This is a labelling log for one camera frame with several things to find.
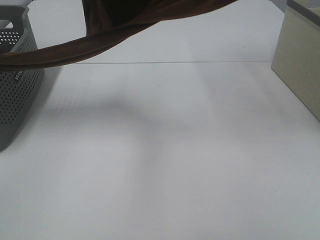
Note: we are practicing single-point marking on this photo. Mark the brown towel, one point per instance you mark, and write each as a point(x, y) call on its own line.
point(108, 23)

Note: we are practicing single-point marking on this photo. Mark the grey perforated plastic basket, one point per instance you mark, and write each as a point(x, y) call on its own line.
point(18, 89)

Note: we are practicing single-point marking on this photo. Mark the beige storage box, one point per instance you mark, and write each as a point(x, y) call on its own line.
point(297, 54)

